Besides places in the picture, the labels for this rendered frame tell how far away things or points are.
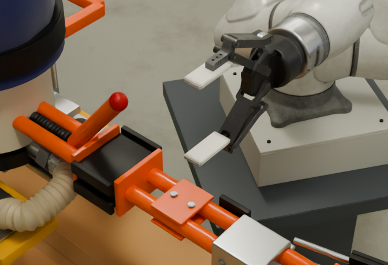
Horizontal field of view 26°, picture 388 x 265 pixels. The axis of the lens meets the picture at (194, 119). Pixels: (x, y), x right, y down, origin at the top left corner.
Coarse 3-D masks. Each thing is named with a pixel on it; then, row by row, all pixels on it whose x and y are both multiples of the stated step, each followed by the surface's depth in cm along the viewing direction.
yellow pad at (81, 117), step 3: (81, 111) 134; (78, 114) 133; (81, 114) 134; (84, 114) 134; (87, 114) 134; (75, 117) 133; (78, 117) 133; (81, 117) 133; (84, 117) 133; (87, 117) 133; (78, 120) 128; (81, 120) 128; (84, 120) 128; (81, 123) 128; (105, 126) 132; (108, 126) 132; (102, 129) 130
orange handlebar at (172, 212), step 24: (72, 0) 140; (96, 0) 138; (72, 24) 132; (24, 120) 114; (72, 120) 114; (48, 144) 111; (144, 192) 103; (168, 192) 102; (192, 192) 103; (168, 216) 100; (192, 216) 100; (216, 216) 101; (192, 240) 99; (288, 264) 95; (312, 264) 94
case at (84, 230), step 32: (32, 192) 146; (64, 224) 140; (96, 224) 140; (128, 224) 140; (32, 256) 135; (64, 256) 135; (96, 256) 135; (128, 256) 135; (160, 256) 135; (192, 256) 135
